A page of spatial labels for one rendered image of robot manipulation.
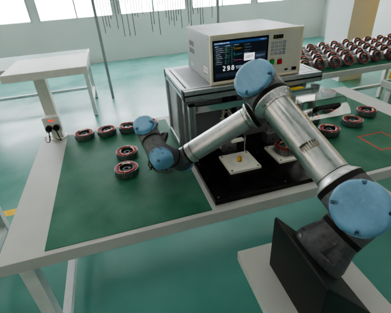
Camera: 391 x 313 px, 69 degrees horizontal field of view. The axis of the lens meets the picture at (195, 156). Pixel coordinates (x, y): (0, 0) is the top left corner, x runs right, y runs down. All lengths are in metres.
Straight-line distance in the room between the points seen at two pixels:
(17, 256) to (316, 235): 0.96
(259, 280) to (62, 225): 0.74
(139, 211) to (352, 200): 0.78
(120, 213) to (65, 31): 6.58
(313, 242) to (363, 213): 0.19
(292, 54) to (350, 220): 0.93
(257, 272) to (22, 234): 0.85
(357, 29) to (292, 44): 3.88
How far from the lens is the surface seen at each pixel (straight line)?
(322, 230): 0.83
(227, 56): 1.29
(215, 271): 1.88
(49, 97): 1.83
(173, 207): 1.16
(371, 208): 0.68
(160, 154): 0.93
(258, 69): 0.83
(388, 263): 2.17
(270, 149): 1.46
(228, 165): 1.32
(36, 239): 1.22
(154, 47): 7.63
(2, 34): 7.77
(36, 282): 1.30
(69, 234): 1.17
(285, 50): 1.42
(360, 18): 5.28
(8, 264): 1.18
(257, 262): 0.98
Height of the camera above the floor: 1.50
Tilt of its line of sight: 31 degrees down
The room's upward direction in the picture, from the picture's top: 4 degrees counter-clockwise
